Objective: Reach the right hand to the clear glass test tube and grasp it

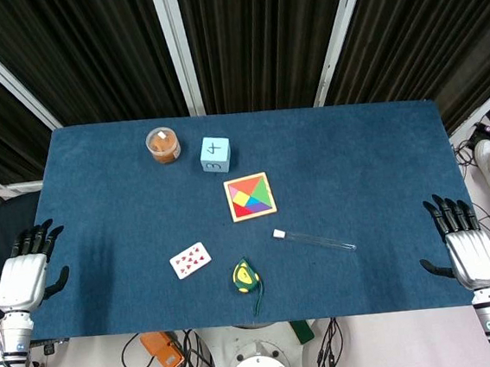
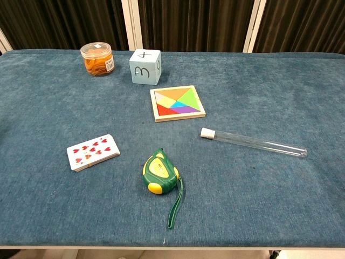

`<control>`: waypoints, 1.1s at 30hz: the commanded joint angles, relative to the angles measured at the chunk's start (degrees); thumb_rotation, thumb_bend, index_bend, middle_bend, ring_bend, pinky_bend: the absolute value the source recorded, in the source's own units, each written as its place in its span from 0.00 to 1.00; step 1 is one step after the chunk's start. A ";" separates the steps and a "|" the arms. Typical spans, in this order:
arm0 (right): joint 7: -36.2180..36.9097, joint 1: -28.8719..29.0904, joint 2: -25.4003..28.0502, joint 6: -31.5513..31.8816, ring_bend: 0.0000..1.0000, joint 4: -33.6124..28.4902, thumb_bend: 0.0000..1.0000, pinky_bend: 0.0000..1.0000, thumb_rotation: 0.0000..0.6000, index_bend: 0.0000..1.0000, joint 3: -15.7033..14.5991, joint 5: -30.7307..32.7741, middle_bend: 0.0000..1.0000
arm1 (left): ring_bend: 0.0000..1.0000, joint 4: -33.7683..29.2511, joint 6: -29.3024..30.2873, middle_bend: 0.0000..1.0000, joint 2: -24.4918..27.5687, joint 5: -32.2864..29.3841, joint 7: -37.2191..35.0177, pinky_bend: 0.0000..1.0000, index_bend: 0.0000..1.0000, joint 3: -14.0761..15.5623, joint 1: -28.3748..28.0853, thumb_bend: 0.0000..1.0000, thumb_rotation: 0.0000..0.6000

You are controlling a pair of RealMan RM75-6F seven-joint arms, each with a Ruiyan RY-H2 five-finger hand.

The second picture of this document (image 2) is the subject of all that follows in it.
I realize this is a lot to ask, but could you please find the dark pleated curtain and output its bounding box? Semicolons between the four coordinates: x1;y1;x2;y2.
0;0;345;54

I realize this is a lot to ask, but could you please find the deck of playing cards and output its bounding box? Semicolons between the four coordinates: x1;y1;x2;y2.
66;134;121;173

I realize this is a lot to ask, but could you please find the green yellow tape measure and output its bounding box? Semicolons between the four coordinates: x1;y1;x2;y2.
142;148;184;230

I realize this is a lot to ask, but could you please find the light blue numbered cube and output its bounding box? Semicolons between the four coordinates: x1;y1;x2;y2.
129;49;162;85

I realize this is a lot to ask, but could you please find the colourful tangram puzzle wooden frame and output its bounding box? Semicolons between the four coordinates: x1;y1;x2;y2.
150;85;206;123

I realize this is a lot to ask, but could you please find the blue table cloth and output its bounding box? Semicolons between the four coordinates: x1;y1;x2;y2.
0;49;345;248

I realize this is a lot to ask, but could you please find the white vertical frame post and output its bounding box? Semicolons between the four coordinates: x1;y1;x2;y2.
242;0;268;53
121;0;144;51
0;28;13;54

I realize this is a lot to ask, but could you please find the clear jar of rubber bands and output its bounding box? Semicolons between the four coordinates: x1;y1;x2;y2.
80;42;116;77

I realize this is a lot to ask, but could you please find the transparent test tube white cap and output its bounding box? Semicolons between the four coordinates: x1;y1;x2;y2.
200;127;308;159

